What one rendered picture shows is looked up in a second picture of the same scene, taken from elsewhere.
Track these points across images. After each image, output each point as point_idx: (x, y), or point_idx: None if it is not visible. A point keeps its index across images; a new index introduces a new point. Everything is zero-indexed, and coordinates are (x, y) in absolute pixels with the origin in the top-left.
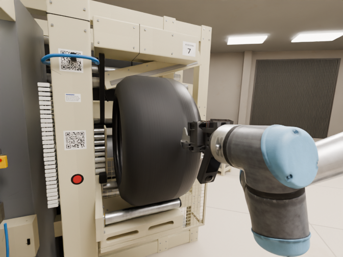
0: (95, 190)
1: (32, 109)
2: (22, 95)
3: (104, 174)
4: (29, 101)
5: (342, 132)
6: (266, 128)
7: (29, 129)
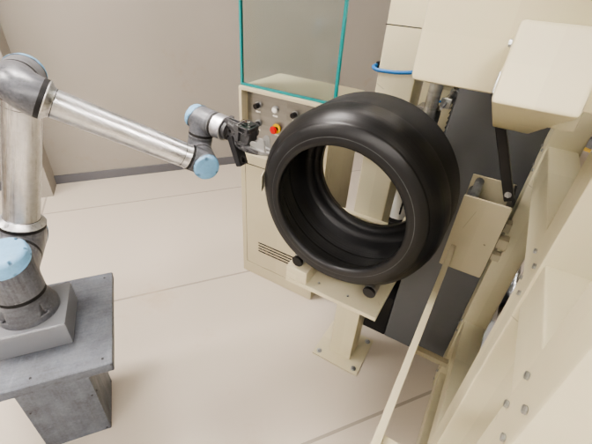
0: (356, 203)
1: (475, 128)
2: (454, 105)
3: (391, 220)
4: (471, 116)
5: (152, 129)
6: (204, 106)
7: (451, 145)
